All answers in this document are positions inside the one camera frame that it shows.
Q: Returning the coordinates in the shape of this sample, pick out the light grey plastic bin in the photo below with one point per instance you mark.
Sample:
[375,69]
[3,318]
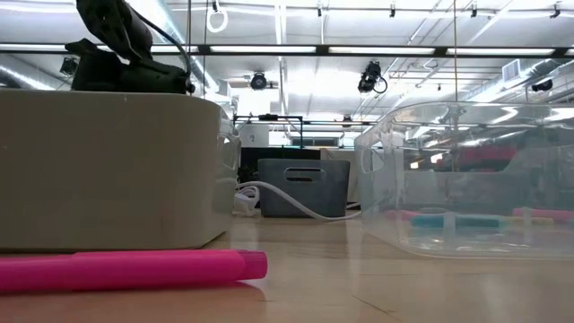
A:
[112,179]

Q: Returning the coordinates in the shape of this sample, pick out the long pink marker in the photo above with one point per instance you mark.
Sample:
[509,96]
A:
[134,269]

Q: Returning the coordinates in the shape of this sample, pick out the clear plastic bin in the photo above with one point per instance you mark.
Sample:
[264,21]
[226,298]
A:
[381,134]

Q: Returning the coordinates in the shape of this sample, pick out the short pink-red marker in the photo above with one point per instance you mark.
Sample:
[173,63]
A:
[401,215]

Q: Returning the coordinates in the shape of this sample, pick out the teal slim marker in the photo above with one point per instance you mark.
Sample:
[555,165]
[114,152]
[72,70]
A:
[448,221]

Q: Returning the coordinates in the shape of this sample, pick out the red thick marker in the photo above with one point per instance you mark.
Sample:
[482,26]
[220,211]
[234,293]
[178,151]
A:
[547,214]

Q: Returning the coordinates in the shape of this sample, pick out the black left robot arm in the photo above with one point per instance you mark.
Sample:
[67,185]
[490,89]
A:
[112,27]

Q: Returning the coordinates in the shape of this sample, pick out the overhead light bar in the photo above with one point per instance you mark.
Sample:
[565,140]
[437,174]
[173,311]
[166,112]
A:
[269,49]

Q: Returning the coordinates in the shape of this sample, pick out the black background cabinet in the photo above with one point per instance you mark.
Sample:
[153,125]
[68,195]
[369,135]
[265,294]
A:
[251,157]

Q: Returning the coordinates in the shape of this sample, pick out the black background rack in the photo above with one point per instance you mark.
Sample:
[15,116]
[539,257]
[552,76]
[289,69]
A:
[269,117]

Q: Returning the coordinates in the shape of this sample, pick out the dark grey plastic bin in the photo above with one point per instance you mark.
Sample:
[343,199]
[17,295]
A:
[278,197]

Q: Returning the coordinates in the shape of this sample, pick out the red background object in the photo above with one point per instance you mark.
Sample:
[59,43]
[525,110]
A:
[484,157]

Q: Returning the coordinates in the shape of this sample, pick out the ceiling air vent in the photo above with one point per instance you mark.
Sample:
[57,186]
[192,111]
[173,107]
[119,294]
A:
[511,71]

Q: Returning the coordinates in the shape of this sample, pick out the black overhead camera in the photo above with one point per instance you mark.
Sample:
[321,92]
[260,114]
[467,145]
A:
[258,81]
[541,85]
[68,66]
[370,76]

